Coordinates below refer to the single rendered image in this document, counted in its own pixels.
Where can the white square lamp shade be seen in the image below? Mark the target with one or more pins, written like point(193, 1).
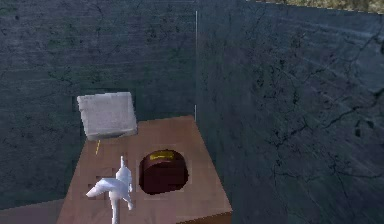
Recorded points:
point(107, 115)

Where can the brown wooden side table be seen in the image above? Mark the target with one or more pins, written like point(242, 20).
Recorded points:
point(203, 186)

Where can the white bird statue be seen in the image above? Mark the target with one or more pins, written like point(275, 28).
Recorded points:
point(117, 186)

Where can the thin yellow lamp stem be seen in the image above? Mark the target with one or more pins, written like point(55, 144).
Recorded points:
point(97, 147)

